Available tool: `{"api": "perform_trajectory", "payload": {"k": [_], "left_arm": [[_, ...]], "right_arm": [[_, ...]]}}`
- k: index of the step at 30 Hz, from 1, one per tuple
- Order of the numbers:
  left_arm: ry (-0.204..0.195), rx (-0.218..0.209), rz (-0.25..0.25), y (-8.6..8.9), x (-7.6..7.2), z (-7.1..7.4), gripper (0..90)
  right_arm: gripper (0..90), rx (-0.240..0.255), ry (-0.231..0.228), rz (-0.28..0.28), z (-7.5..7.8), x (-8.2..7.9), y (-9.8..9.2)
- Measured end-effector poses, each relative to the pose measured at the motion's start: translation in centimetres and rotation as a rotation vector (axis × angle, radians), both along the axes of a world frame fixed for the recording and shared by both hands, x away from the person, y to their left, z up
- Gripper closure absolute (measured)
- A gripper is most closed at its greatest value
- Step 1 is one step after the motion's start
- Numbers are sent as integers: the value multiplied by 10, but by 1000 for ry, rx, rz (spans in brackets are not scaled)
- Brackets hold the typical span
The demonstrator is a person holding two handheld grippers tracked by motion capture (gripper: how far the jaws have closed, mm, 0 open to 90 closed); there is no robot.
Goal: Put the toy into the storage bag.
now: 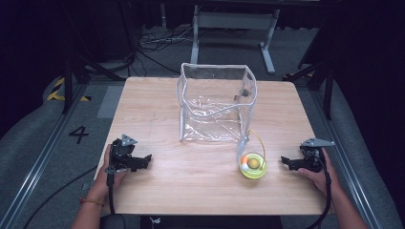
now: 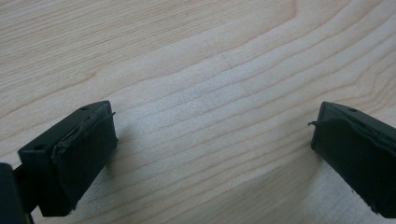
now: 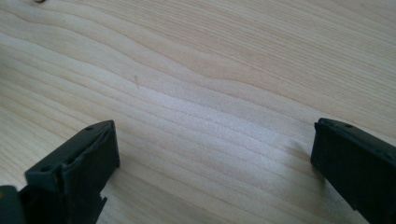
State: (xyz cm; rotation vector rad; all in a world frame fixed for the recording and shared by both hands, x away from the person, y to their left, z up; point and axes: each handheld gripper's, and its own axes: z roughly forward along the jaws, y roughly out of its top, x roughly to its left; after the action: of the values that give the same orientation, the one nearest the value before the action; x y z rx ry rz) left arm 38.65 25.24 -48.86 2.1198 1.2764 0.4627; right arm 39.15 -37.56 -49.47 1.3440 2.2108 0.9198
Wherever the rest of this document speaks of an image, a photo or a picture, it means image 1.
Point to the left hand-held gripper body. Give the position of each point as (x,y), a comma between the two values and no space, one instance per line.
(119,156)

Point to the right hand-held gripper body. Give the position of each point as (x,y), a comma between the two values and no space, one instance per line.
(313,160)

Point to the clear plastic bag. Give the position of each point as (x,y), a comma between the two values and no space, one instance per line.
(213,105)

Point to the person's right hand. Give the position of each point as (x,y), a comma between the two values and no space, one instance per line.
(318,179)

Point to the person's left hand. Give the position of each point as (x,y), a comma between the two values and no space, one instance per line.
(102,181)

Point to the black metal stand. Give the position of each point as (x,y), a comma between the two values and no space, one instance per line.
(328,92)
(67,92)

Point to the yellow black floor tape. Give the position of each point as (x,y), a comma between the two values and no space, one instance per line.
(54,94)

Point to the person's dark clothing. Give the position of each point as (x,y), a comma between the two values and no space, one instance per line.
(210,222)

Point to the metal floor rail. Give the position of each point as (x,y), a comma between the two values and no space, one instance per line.
(35,168)
(347,156)

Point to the grey metal table frame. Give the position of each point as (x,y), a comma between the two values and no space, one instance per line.
(235,20)

